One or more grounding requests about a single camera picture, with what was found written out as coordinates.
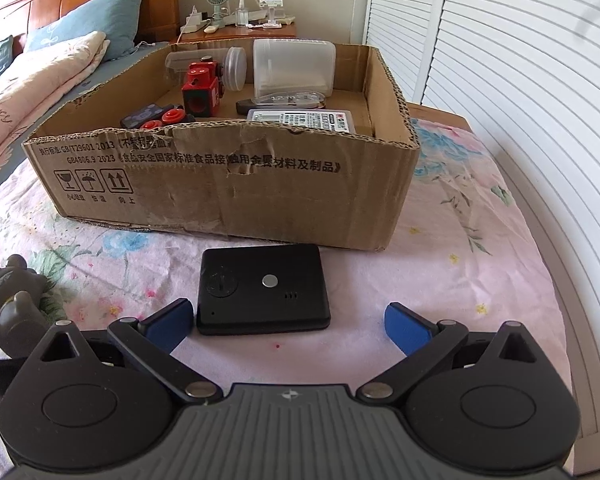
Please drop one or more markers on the pink folded quilt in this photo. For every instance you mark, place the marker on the pink folded quilt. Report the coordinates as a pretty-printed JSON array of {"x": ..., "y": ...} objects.
[{"x": 30, "y": 90}]

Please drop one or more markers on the red wooden toy train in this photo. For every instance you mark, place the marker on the red wooden toy train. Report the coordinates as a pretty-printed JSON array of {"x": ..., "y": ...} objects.
[{"x": 200, "y": 95}]

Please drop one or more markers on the white power strip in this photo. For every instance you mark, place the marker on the white power strip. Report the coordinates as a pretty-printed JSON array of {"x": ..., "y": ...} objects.
[{"x": 192, "y": 22}]

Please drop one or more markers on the grey elephant toy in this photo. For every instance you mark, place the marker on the grey elephant toy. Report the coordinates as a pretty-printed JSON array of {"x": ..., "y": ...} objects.
[{"x": 10, "y": 305}]

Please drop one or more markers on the black toy car red wheels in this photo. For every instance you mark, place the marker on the black toy car red wheels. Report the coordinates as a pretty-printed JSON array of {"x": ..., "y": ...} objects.
[{"x": 145, "y": 115}]

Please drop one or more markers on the white louvered closet doors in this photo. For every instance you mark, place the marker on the white louvered closet doors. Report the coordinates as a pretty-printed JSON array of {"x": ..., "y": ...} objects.
[{"x": 530, "y": 110}]

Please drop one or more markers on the white remote control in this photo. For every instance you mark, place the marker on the white remote control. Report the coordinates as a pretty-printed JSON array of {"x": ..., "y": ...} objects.
[{"x": 211, "y": 29}]

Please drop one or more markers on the wooden nightstand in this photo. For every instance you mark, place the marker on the wooden nightstand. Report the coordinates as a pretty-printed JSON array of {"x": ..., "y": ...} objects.
[{"x": 240, "y": 35}]

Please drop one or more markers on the pink floral bed sheet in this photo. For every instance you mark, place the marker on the pink floral bed sheet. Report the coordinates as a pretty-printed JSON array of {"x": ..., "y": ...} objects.
[{"x": 430, "y": 260}]

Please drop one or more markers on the white translucent plastic container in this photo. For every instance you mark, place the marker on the white translucent plastic container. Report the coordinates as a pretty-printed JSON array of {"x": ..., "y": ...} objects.
[{"x": 290, "y": 67}]

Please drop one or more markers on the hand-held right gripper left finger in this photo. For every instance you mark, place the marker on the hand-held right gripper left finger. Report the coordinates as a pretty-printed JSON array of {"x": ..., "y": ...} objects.
[{"x": 172, "y": 322}]

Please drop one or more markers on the wooden bed frame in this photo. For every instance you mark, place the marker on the wooden bed frame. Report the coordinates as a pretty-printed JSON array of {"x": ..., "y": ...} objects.
[{"x": 442, "y": 114}]

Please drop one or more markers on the grey-blue bed sheet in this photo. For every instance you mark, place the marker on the grey-blue bed sheet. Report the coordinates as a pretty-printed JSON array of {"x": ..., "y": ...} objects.
[{"x": 130, "y": 57}]

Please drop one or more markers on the clear spray bottle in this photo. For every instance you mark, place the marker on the clear spray bottle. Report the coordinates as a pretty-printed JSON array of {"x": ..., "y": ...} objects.
[{"x": 241, "y": 12}]

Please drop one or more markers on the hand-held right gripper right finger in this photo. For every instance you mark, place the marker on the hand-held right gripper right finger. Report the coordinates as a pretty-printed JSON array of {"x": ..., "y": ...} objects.
[{"x": 405, "y": 325}]

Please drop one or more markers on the clear plastic jar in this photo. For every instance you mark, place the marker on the clear plastic jar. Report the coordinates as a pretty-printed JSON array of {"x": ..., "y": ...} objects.
[{"x": 235, "y": 67}]

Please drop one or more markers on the clear phone stand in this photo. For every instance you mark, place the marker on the clear phone stand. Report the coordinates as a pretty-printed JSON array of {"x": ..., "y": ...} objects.
[{"x": 272, "y": 7}]

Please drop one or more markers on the black oval handheld device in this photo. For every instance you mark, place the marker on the black oval handheld device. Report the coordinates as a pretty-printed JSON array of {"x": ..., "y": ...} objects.
[{"x": 280, "y": 97}]

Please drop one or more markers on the blue pillow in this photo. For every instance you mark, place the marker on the blue pillow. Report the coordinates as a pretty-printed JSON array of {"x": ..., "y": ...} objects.
[{"x": 90, "y": 20}]

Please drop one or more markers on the small white labelled box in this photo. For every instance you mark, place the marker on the small white labelled box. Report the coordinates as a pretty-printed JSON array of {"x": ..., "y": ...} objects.
[{"x": 300, "y": 121}]

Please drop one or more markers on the black rectangular device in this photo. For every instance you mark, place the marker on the black rectangular device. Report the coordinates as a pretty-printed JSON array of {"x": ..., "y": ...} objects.
[{"x": 265, "y": 305}]

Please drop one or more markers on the brown cardboard box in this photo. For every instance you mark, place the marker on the brown cardboard box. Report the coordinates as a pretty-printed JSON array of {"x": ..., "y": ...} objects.
[{"x": 280, "y": 200}]

